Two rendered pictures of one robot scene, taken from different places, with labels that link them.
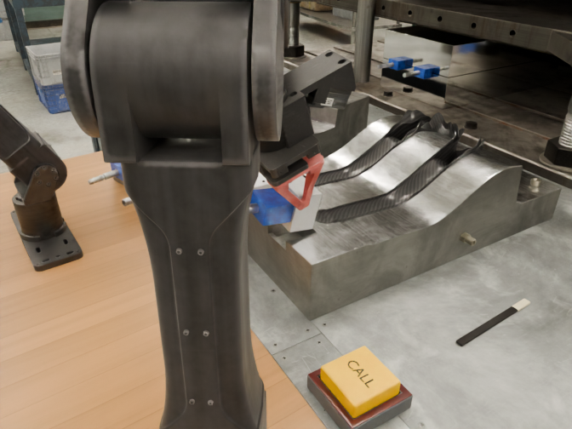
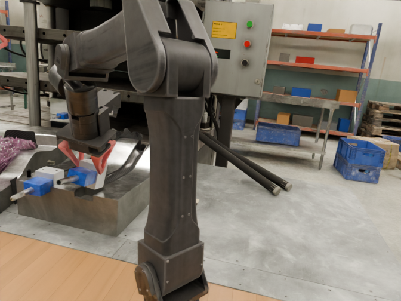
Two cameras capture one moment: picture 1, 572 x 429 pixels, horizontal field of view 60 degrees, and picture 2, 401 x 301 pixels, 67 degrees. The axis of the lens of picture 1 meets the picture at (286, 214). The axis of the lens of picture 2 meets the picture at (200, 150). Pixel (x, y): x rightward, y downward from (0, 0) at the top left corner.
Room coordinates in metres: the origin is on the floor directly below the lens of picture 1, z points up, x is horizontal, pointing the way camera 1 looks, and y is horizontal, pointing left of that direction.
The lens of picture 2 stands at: (-0.05, 0.30, 1.18)
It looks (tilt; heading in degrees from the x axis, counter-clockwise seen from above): 15 degrees down; 313
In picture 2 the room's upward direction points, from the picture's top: 6 degrees clockwise
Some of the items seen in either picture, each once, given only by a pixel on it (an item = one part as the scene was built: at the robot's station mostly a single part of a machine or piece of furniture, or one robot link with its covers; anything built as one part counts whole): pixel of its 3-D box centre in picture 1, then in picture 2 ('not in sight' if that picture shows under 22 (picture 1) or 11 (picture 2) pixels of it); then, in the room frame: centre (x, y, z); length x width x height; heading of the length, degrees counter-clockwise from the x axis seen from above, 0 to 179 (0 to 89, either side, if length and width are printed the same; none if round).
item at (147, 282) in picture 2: not in sight; (172, 279); (0.20, 0.05, 0.90); 0.09 x 0.06 x 0.06; 87
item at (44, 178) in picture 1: (34, 175); not in sight; (0.69, 0.39, 0.90); 0.09 x 0.06 x 0.06; 35
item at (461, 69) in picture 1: (472, 57); (99, 111); (1.60, -0.59, 0.87); 0.50 x 0.27 x 0.17; 121
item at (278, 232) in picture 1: (291, 239); (89, 197); (0.56, -0.01, 0.87); 0.05 x 0.05 x 0.04; 31
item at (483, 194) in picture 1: (395, 188); (119, 166); (0.72, -0.18, 0.87); 0.50 x 0.26 x 0.14; 121
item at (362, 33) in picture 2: not in sight; (310, 80); (2.86, -5.97, 1.14); 2.06 x 0.65 x 2.27; 30
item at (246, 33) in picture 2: not in sight; (221, 159); (0.90, -0.89, 0.74); 0.31 x 0.22 x 1.47; 31
